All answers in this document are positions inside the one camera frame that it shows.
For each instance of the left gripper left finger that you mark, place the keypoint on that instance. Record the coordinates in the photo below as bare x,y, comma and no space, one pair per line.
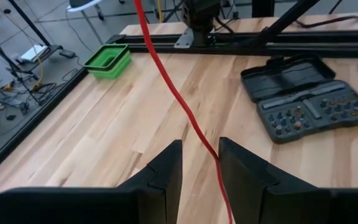
89,205

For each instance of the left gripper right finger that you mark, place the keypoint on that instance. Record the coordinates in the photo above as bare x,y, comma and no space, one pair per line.
275,202

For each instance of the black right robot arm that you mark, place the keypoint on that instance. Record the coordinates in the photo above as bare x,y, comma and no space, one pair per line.
200,15

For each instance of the black screwdriver bit case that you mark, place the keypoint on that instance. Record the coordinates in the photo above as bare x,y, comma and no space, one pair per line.
291,77

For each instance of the green collapsible container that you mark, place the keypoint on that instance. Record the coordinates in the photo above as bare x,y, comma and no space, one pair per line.
110,70

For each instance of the white box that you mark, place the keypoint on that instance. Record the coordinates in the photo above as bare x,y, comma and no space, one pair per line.
34,53

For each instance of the white chair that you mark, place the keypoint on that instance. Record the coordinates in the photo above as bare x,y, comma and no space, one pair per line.
82,4

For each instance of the black table edge rail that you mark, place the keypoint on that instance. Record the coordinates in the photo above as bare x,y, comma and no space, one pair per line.
26,127

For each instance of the black aluminium frame rail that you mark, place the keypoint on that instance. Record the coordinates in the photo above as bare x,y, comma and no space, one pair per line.
291,43

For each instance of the black diagonal frame brace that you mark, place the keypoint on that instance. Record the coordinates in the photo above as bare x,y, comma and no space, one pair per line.
278,26

